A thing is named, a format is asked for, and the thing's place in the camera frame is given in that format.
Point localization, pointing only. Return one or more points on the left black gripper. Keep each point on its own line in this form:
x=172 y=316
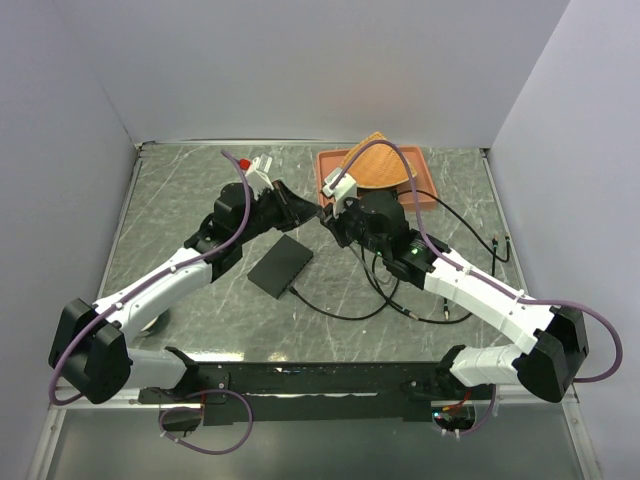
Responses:
x=295 y=211

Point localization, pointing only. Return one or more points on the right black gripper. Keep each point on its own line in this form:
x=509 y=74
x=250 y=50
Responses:
x=335 y=214

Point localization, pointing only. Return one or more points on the black network switch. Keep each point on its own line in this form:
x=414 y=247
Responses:
x=280 y=266

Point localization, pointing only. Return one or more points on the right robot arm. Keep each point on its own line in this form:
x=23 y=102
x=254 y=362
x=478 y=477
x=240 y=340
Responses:
x=548 y=344

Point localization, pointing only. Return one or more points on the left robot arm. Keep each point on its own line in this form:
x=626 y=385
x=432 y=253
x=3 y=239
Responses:
x=91 y=346

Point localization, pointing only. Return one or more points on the terracotta plastic tray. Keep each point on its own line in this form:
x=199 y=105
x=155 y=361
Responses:
x=328 y=160

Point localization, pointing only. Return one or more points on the white tape roll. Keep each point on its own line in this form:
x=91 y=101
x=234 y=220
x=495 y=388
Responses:
x=156 y=325

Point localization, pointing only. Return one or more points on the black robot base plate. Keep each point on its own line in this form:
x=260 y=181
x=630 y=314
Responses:
x=227 y=392

